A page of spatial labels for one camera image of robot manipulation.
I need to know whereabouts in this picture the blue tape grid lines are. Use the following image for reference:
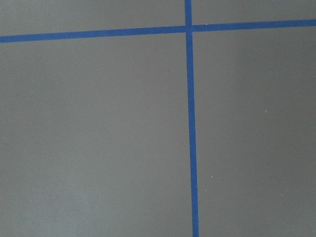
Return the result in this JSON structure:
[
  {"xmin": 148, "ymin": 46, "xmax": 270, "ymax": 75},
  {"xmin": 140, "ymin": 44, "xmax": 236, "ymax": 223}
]
[{"xmin": 0, "ymin": 0, "xmax": 316, "ymax": 237}]

